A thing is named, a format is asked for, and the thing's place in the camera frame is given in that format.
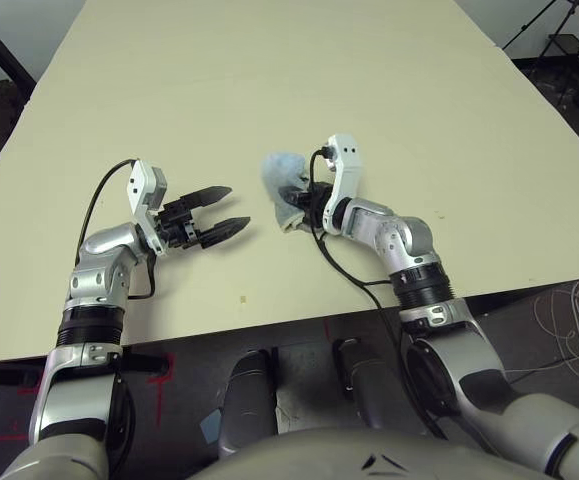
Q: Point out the grey robot leg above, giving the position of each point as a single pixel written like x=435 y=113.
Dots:
x=369 y=385
x=249 y=395

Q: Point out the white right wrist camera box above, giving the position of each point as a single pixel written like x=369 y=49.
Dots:
x=346 y=165

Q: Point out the grey robot left leg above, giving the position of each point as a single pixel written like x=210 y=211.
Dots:
x=249 y=395

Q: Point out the grey robot right leg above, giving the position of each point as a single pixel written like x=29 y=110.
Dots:
x=369 y=385

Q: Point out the light blue terry rag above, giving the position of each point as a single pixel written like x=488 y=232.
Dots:
x=281 y=170

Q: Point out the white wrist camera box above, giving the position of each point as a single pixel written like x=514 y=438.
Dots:
x=346 y=165
x=139 y=185

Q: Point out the red floor tape mark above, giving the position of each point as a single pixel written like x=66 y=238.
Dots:
x=160 y=395

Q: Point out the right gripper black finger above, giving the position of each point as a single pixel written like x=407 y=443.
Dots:
x=291 y=194

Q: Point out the black table foot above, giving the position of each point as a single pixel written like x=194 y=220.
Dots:
x=144 y=364

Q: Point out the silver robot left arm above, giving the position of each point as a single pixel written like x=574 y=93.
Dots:
x=99 y=280

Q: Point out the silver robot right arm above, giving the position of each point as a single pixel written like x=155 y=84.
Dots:
x=399 y=240

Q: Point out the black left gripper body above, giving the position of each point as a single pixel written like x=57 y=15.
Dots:
x=179 y=225

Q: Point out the grey robot torso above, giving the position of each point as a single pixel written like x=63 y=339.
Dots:
x=319 y=460

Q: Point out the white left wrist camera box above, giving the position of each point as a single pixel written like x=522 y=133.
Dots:
x=139 y=185

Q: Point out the dark framed desk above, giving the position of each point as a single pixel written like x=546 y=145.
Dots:
x=6 y=52

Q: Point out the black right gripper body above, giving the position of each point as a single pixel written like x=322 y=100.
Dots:
x=314 y=205

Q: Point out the black tripod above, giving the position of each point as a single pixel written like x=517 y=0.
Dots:
x=524 y=27

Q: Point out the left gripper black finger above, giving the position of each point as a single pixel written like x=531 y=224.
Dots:
x=209 y=196
x=224 y=231

